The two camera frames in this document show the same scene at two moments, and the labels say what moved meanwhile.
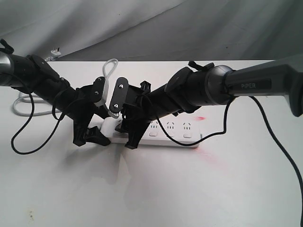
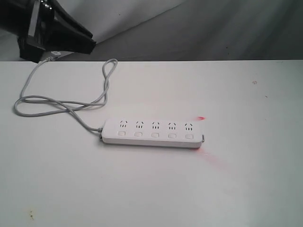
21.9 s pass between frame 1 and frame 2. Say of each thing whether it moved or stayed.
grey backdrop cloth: stayed
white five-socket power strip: stayed
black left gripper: moved
